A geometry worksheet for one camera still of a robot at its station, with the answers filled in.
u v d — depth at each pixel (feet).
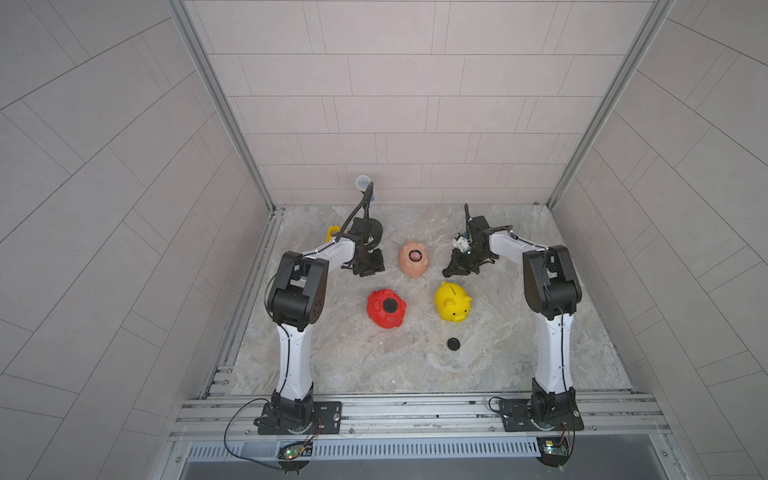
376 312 2.65
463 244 3.13
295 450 2.07
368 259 2.88
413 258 3.00
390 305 2.67
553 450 2.23
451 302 2.67
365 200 3.14
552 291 1.87
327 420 2.33
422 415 2.38
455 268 2.94
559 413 2.14
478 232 2.71
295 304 1.76
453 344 2.73
